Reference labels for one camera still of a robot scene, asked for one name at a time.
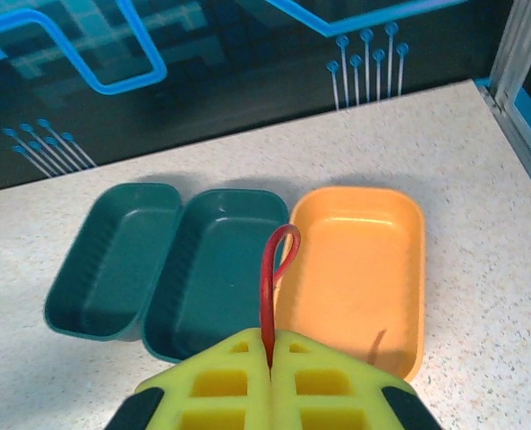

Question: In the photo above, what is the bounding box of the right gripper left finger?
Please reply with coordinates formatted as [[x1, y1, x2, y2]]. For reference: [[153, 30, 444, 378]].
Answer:
[[107, 328, 273, 430]]

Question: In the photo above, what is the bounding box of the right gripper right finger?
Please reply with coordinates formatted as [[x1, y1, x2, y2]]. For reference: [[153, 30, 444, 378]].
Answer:
[[270, 330, 445, 430]]

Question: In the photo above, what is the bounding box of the red cable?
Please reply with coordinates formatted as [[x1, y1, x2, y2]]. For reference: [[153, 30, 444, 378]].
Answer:
[[259, 225, 302, 369]]

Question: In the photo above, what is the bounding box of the teal plastic tray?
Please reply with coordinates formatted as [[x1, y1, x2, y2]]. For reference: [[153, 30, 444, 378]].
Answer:
[[140, 187, 291, 363], [44, 181, 185, 342]]

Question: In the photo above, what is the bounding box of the orange plastic tray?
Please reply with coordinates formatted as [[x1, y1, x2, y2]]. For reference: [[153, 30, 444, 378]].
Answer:
[[273, 185, 427, 383]]

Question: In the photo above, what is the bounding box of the aluminium side rail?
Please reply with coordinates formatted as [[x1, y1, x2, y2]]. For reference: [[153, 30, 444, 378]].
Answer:
[[473, 75, 531, 185]]

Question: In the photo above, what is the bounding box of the aluminium frame post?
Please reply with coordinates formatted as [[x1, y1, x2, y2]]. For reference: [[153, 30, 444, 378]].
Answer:
[[488, 0, 531, 107]]

